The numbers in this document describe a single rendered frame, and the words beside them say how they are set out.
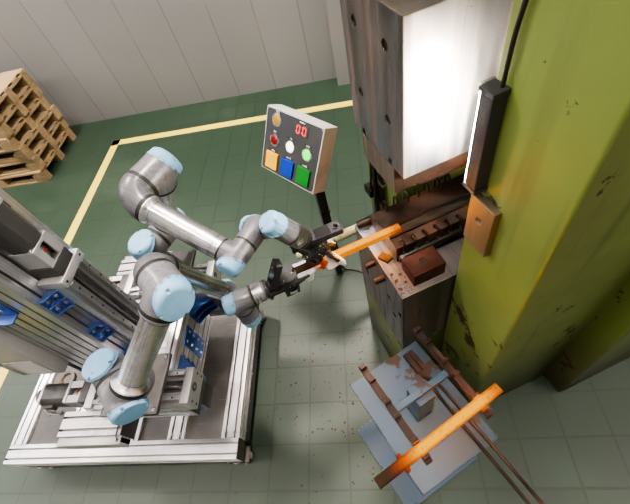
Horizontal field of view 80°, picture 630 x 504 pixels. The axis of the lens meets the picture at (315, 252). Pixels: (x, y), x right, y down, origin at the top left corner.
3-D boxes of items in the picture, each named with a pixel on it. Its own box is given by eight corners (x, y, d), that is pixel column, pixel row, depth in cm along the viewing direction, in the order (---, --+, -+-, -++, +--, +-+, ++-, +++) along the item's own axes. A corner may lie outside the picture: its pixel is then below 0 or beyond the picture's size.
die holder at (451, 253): (402, 348, 164) (402, 299, 129) (363, 282, 187) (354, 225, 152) (515, 295, 168) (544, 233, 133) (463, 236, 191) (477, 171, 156)
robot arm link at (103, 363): (128, 351, 137) (104, 336, 126) (143, 378, 130) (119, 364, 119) (98, 375, 134) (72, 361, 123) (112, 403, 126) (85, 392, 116)
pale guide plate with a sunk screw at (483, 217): (482, 257, 102) (494, 216, 88) (462, 234, 107) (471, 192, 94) (489, 254, 102) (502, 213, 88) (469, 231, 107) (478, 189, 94)
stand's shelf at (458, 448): (423, 496, 117) (423, 495, 116) (351, 387, 140) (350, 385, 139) (496, 438, 122) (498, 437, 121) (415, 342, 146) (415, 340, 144)
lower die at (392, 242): (396, 261, 138) (396, 247, 131) (371, 225, 150) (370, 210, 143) (497, 215, 141) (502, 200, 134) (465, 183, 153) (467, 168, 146)
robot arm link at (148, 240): (136, 265, 161) (117, 247, 150) (157, 242, 167) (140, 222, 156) (156, 274, 156) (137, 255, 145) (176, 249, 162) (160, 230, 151)
